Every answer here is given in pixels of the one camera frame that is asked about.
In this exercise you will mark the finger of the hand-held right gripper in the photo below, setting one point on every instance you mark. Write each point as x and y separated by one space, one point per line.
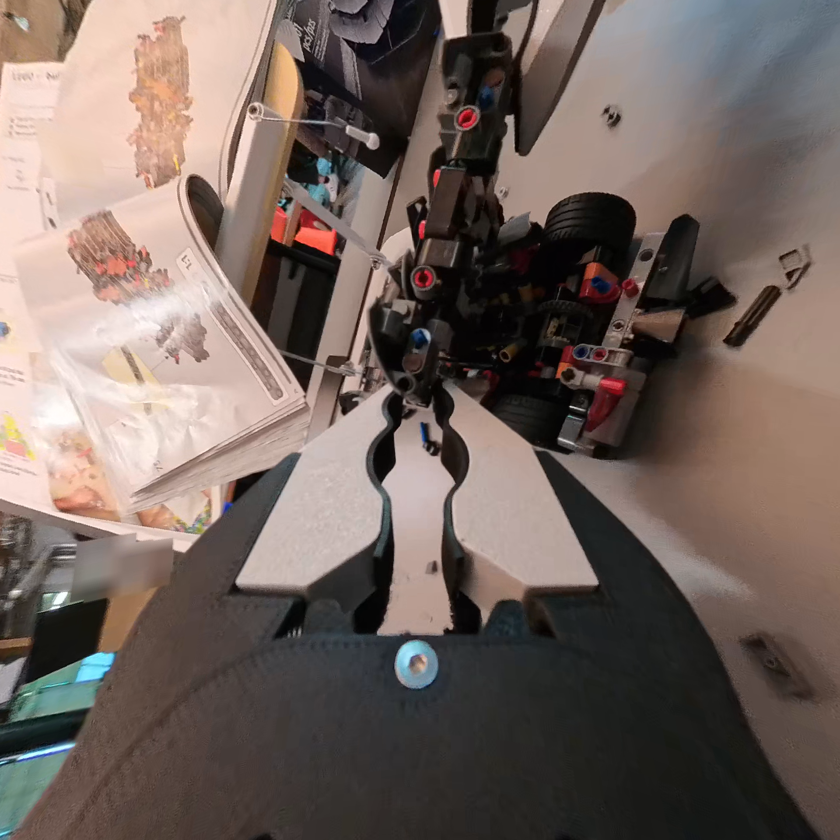
551 65

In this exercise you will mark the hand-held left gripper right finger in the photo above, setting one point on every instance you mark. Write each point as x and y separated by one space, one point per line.
525 525

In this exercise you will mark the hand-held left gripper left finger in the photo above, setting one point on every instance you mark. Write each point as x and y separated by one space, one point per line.
308 525

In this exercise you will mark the grey lego car model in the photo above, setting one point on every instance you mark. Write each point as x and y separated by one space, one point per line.
446 203

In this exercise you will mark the small black lego pin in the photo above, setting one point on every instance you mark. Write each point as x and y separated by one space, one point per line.
611 115

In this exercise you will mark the blue lego pin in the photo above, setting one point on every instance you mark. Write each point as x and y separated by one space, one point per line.
428 438

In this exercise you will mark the lego set cardboard box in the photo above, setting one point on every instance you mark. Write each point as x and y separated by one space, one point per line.
380 72

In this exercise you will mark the lego instruction booklet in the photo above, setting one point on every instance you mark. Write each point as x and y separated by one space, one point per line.
98 98

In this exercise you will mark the thin white tipped rod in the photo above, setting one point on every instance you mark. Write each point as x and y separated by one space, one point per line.
361 136

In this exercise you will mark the colourful printed paper sheet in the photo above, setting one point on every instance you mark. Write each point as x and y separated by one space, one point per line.
72 479

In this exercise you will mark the orange plastic part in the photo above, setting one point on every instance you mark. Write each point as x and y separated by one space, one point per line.
308 233

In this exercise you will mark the small grey lego bracket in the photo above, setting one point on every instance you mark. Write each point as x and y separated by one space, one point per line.
794 262

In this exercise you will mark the white post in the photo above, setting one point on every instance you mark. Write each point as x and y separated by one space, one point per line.
253 210

